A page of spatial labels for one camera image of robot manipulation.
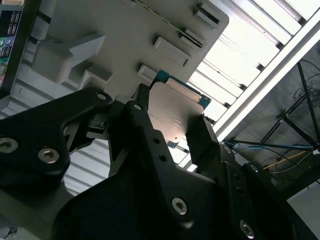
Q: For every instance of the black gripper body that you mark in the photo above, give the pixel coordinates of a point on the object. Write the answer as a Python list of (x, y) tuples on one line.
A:
[(112, 217)]

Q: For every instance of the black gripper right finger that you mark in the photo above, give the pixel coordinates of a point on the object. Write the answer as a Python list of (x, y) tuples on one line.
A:
[(240, 195)]

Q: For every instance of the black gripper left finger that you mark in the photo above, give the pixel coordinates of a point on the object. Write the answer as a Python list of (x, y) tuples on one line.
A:
[(32, 130)]

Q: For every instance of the silver CPU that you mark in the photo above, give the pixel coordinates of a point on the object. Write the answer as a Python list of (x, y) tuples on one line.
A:
[(172, 107)]

